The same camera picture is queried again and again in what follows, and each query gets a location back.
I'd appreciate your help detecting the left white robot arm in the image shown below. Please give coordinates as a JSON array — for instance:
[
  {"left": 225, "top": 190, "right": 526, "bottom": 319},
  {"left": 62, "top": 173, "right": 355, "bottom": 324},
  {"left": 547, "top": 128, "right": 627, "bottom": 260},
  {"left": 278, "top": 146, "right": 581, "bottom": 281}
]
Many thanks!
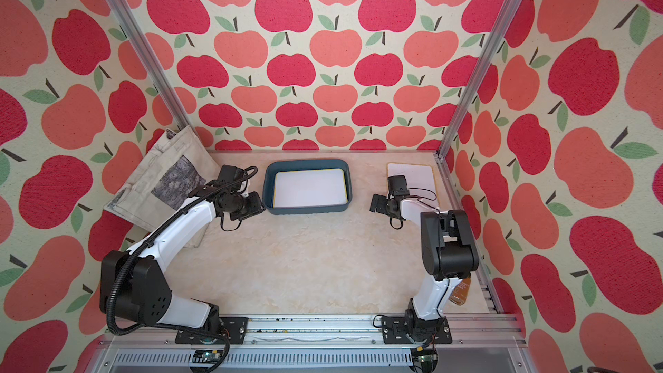
[{"left": 99, "top": 192, "right": 265, "bottom": 339}]

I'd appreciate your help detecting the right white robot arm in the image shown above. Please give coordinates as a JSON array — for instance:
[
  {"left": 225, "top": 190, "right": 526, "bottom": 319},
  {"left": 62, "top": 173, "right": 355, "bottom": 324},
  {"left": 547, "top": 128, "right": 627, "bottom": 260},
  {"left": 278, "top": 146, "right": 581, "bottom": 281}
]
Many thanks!
[{"left": 369, "top": 194, "right": 480, "bottom": 345}]

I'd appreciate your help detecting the dark teal storage box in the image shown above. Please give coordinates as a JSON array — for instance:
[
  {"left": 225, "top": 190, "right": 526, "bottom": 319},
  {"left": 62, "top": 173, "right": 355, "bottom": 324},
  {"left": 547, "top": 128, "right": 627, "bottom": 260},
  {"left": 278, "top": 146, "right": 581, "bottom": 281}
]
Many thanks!
[{"left": 262, "top": 159, "right": 352, "bottom": 215}]

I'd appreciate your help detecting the beige printed tote bag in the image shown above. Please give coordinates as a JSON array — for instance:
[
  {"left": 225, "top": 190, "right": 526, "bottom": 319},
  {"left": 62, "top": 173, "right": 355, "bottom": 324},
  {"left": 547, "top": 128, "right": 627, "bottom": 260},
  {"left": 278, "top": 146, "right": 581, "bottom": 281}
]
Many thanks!
[{"left": 105, "top": 126, "right": 220, "bottom": 232}]

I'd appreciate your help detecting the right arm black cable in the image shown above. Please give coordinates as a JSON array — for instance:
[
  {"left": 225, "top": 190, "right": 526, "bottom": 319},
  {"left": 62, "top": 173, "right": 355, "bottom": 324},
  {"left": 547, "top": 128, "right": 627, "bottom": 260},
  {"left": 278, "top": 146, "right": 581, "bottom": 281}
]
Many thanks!
[{"left": 387, "top": 185, "right": 441, "bottom": 231}]

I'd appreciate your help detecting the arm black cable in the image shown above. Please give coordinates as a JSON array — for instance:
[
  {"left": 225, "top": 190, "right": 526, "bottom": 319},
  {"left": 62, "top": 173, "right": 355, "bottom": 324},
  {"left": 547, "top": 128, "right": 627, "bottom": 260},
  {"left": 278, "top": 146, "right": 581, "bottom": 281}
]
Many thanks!
[
  {"left": 387, "top": 185, "right": 441, "bottom": 231},
  {"left": 105, "top": 165, "right": 259, "bottom": 373}
]

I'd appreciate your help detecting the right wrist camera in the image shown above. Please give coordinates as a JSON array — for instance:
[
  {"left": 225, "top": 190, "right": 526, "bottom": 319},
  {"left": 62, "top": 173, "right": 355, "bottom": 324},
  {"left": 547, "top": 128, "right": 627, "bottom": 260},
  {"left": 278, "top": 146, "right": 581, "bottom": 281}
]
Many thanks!
[{"left": 388, "top": 174, "right": 410, "bottom": 198}]

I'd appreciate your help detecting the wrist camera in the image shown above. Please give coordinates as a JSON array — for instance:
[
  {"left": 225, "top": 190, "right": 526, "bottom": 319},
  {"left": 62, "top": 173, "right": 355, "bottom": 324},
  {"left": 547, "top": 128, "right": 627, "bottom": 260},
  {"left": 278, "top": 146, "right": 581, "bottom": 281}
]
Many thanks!
[
  {"left": 206, "top": 165, "right": 258, "bottom": 193},
  {"left": 388, "top": 174, "right": 410, "bottom": 198}
]

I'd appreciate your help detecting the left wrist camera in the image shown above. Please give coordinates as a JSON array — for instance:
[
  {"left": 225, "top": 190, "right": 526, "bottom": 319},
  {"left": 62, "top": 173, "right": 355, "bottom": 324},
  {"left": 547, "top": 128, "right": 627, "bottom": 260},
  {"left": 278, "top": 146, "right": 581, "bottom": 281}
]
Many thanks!
[{"left": 206, "top": 165, "right": 258, "bottom": 193}]

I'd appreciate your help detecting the left aluminium frame post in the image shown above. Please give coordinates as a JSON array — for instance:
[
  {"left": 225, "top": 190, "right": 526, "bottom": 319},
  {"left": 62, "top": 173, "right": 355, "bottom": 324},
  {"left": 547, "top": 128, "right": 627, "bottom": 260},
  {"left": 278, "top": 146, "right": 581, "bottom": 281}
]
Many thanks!
[{"left": 106, "top": 0, "right": 192, "bottom": 131}]

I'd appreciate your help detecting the aluminium frame post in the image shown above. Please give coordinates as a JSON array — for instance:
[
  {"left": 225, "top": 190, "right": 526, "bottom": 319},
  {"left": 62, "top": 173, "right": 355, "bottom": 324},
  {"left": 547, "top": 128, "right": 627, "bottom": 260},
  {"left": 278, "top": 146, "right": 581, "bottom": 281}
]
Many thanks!
[
  {"left": 438, "top": 0, "right": 545, "bottom": 159},
  {"left": 106, "top": 0, "right": 192, "bottom": 131}
]

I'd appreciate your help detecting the brown bottle by right wall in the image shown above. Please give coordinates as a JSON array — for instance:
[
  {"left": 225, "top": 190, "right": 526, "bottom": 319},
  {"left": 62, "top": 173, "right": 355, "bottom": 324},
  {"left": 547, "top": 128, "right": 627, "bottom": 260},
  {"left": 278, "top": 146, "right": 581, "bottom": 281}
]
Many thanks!
[{"left": 449, "top": 278, "right": 471, "bottom": 307}]

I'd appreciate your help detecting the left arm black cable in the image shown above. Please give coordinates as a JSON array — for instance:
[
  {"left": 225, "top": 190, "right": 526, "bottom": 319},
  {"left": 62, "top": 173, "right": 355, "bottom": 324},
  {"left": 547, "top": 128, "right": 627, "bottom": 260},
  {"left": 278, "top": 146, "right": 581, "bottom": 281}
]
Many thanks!
[{"left": 105, "top": 165, "right": 259, "bottom": 373}]

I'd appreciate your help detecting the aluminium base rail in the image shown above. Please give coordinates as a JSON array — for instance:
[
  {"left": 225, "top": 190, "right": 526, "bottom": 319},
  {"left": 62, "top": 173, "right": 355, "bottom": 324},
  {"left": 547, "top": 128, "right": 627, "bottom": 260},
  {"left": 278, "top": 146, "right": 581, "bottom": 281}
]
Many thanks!
[{"left": 82, "top": 314, "right": 536, "bottom": 372}]

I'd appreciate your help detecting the right aluminium frame post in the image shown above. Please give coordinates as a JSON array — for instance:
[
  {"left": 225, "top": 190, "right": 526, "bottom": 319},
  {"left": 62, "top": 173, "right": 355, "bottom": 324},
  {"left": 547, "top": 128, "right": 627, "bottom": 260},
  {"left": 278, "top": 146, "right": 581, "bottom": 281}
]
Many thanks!
[{"left": 438, "top": 0, "right": 545, "bottom": 159}]

